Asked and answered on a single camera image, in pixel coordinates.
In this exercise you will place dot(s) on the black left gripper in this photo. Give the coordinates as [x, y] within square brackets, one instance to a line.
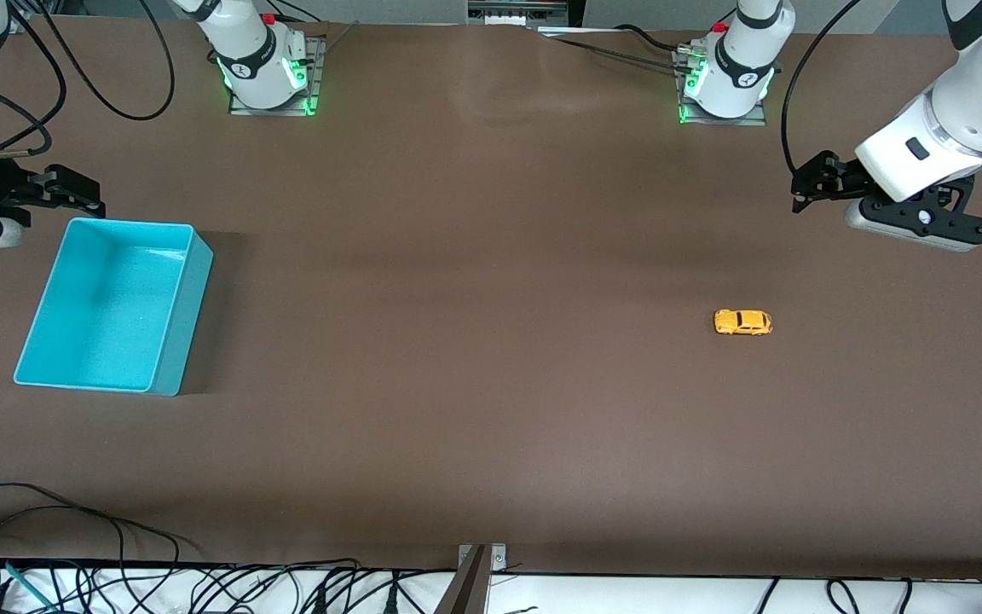
[842, 178]

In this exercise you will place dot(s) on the grey stand pole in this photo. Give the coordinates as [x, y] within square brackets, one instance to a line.
[467, 593]

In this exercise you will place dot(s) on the teal plastic bin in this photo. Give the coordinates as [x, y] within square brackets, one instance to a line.
[107, 298]

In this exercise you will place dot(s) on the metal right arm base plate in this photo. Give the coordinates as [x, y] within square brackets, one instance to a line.
[269, 112]

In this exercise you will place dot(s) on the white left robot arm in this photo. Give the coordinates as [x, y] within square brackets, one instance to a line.
[968, 111]

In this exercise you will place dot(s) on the silver table clamp bracket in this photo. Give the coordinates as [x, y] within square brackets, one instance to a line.
[499, 558]

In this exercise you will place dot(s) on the white power strip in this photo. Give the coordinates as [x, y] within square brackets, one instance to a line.
[516, 12]

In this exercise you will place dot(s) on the black power plug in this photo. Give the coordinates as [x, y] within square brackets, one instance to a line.
[390, 599]
[319, 601]

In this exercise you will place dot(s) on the white shelf board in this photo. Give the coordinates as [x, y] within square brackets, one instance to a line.
[627, 599]

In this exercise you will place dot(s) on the yellow toy beetle car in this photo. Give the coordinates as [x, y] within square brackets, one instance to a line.
[743, 322]

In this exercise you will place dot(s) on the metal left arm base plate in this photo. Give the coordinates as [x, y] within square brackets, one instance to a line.
[721, 122]

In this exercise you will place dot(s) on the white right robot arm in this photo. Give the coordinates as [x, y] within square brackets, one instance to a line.
[252, 51]

